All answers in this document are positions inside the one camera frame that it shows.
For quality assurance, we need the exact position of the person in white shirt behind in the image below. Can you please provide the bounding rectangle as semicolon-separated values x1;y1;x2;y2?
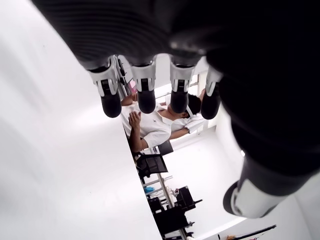
169;88;208;138

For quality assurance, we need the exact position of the black flat panel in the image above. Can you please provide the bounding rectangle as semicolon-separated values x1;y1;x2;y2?
158;139;174;155

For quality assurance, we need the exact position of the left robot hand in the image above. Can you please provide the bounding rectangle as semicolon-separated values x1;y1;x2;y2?
29;0;320;219

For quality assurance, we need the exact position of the black mesh office chair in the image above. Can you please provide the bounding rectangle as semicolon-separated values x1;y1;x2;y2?
133;152;169;180

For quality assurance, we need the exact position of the seated person in white shirt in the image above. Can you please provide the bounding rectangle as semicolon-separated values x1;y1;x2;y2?
120;93;203;153

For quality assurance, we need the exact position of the pink box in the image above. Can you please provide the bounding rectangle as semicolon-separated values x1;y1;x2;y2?
126;79;138;94

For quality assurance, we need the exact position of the black rod stand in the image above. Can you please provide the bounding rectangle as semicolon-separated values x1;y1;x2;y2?
217;224;277;240

